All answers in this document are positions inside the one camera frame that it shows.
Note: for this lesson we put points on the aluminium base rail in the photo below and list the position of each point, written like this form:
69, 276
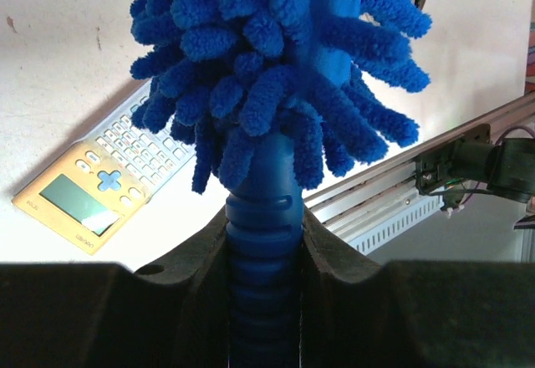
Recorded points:
373, 207

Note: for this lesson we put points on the yellow calculator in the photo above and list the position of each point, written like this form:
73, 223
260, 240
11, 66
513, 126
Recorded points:
104, 178

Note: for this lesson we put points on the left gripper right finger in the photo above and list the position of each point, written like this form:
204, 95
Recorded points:
357, 313

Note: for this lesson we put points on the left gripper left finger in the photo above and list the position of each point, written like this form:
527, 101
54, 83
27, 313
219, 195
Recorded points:
171, 312

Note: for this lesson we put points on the blue microfiber duster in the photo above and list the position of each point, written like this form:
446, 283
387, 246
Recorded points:
271, 95

